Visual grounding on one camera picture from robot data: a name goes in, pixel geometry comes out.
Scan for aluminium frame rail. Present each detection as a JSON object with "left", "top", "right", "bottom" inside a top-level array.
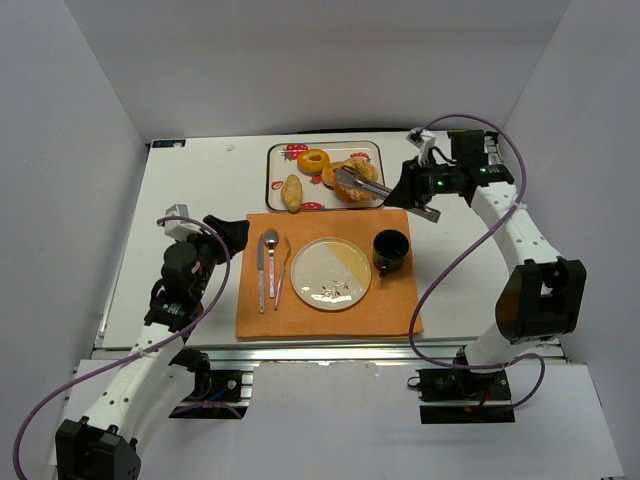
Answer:
[{"left": 92, "top": 337, "right": 569, "bottom": 401}]

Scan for large sugar-crusted bundt bread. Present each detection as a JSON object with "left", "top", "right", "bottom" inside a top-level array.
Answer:
[{"left": 333, "top": 155, "right": 379, "bottom": 203}]

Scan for rose gold fork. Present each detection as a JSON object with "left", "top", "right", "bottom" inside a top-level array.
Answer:
[{"left": 274, "top": 236, "right": 291, "bottom": 311}]

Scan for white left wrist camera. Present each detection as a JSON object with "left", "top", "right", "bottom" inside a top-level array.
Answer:
[{"left": 156, "top": 203, "right": 201, "bottom": 241}]

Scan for black table corner label left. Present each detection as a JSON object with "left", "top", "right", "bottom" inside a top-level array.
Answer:
[{"left": 151, "top": 139, "right": 186, "bottom": 149}]

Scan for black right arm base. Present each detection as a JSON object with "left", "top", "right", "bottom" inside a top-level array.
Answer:
[{"left": 406, "top": 368, "right": 515, "bottom": 425}]

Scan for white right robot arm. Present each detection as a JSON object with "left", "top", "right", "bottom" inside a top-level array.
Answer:
[{"left": 384, "top": 128, "right": 587, "bottom": 373}]

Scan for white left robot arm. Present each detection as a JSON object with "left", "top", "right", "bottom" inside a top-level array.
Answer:
[{"left": 55, "top": 205, "right": 250, "bottom": 479}]

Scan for knife with pink handle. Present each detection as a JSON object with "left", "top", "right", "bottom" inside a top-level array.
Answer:
[{"left": 256, "top": 234, "right": 265, "bottom": 314}]

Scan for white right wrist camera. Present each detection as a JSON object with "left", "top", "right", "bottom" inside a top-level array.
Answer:
[{"left": 407, "top": 127, "right": 436, "bottom": 167}]

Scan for round cream ceramic plate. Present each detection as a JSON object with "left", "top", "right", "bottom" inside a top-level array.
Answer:
[{"left": 290, "top": 237, "right": 372, "bottom": 312}]

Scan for strawberry pattern rectangular tray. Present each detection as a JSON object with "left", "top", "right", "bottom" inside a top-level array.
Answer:
[{"left": 265, "top": 141, "right": 385, "bottom": 212}]

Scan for pale ring donut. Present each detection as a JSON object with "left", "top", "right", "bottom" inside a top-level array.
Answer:
[{"left": 321, "top": 162, "right": 343, "bottom": 189}]

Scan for metal kitchen tongs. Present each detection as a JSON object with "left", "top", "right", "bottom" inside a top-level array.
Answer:
[{"left": 335, "top": 167, "right": 441, "bottom": 223}]

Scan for spoon with pink handle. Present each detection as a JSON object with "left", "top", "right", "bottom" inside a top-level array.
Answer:
[{"left": 264, "top": 228, "right": 279, "bottom": 298}]

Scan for dark green mug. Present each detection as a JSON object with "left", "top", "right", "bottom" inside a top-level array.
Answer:
[{"left": 373, "top": 229, "right": 410, "bottom": 277}]

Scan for orange cloth placemat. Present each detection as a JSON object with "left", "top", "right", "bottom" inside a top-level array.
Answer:
[{"left": 236, "top": 209, "right": 418, "bottom": 339}]

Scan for oblong baked bread roll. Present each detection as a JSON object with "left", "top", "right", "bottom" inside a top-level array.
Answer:
[{"left": 281, "top": 174, "right": 303, "bottom": 213}]

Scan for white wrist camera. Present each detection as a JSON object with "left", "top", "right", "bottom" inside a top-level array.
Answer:
[
  {"left": 156, "top": 203, "right": 201, "bottom": 241},
  {"left": 407, "top": 127, "right": 436, "bottom": 167}
]

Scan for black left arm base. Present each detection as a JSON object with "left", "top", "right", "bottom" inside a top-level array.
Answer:
[{"left": 170, "top": 348, "right": 252, "bottom": 420}]

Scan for orange glazed ring donut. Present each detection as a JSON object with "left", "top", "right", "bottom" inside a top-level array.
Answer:
[{"left": 297, "top": 149, "right": 330, "bottom": 175}]

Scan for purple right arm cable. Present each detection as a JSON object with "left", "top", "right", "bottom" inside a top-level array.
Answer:
[{"left": 408, "top": 113, "right": 546, "bottom": 412}]

